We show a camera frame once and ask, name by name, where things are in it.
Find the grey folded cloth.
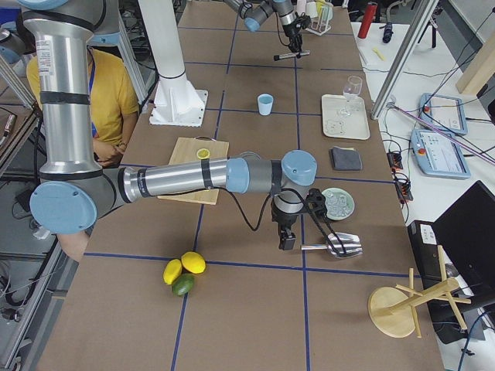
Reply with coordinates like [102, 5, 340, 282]
[329, 146, 363, 171]

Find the blue teach pendant far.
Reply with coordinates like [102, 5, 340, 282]
[419, 93, 468, 135]

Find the yellow plastic cup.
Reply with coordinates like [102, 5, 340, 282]
[316, 0, 326, 15]

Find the black computer monitor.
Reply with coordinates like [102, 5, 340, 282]
[432, 181, 494, 305]

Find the blue teach pendant near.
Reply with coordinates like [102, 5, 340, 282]
[411, 129, 471, 179]

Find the steel ice scoop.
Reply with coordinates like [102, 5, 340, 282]
[301, 232, 363, 259]

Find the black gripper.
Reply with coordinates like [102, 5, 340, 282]
[284, 14, 311, 58]
[271, 208, 299, 250]

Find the white wire cup rack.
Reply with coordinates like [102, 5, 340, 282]
[306, 16, 333, 36]

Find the green bowl of ice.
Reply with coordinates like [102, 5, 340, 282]
[321, 188, 355, 221]

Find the white plastic cup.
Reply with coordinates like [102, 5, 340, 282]
[305, 1, 318, 19]

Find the cream bear serving tray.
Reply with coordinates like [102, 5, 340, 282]
[321, 94, 370, 140]

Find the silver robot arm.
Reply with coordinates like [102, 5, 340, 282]
[22, 1, 317, 260]
[224, 0, 311, 61]

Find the yellow whole lemon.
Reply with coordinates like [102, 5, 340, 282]
[162, 259, 183, 285]
[180, 251, 207, 274]

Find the clear wine glass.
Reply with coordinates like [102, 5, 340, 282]
[338, 75, 363, 117]

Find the green plastic cup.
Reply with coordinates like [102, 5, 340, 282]
[319, 1, 333, 24]

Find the bamboo cutting board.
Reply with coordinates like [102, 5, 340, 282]
[159, 137, 229, 205]

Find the red water bottle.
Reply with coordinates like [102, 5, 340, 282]
[357, 2, 378, 39]

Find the green lime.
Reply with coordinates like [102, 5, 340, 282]
[172, 273, 195, 297]

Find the round wooden stand base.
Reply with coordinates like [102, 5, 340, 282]
[367, 245, 471, 338]

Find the person in yellow shirt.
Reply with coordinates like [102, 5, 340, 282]
[25, 46, 140, 163]

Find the light blue plastic cup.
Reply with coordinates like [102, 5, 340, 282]
[257, 94, 274, 116]

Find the blue teach pendant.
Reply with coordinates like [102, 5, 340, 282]
[411, 129, 471, 179]
[419, 93, 468, 135]

